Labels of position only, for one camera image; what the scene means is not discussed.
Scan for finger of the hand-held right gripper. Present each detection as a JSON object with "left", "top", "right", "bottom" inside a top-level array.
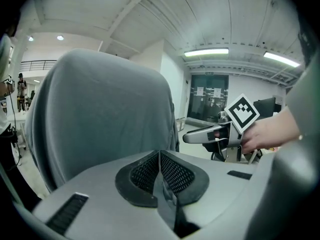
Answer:
[{"left": 182, "top": 124, "right": 229, "bottom": 145}]

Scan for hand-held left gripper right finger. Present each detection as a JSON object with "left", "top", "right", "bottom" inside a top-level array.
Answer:
[{"left": 159, "top": 149, "right": 261, "bottom": 240}]

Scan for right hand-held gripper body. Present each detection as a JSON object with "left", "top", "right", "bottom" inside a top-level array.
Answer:
[{"left": 207, "top": 93, "right": 260, "bottom": 164}]

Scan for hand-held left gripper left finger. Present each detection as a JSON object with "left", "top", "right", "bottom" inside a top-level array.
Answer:
[{"left": 32, "top": 149, "right": 180, "bottom": 240}]

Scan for grey clothes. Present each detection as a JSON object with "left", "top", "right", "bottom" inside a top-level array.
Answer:
[{"left": 24, "top": 48, "right": 181, "bottom": 232}]

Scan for person's right forearm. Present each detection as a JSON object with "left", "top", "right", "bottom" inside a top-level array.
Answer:
[{"left": 264, "top": 106, "right": 301, "bottom": 149}]

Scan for person's right hand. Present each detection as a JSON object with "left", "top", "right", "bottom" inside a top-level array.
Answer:
[{"left": 241, "top": 120, "right": 272, "bottom": 155}]

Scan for black computer monitor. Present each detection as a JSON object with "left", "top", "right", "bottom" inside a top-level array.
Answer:
[{"left": 252, "top": 97, "right": 277, "bottom": 117}]

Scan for small grey drawer unit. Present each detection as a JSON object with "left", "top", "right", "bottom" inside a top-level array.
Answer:
[{"left": 174, "top": 118, "right": 187, "bottom": 132}]

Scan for black glass double door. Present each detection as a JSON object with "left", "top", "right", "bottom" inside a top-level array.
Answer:
[{"left": 187, "top": 74, "right": 230, "bottom": 123}]

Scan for person's grey shirt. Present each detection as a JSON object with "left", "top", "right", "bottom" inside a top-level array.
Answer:
[{"left": 284, "top": 66, "right": 320, "bottom": 140}]

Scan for long ceiling light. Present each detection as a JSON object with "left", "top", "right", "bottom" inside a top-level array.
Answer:
[
  {"left": 263, "top": 50, "right": 301, "bottom": 68},
  {"left": 184, "top": 48, "right": 230, "bottom": 58}
]

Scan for black metal railing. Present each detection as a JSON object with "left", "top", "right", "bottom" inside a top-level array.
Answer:
[{"left": 19, "top": 60, "right": 58, "bottom": 72}]

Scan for right hand-held gripper camera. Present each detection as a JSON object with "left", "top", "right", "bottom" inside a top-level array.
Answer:
[{"left": 216, "top": 110, "right": 232, "bottom": 125}]

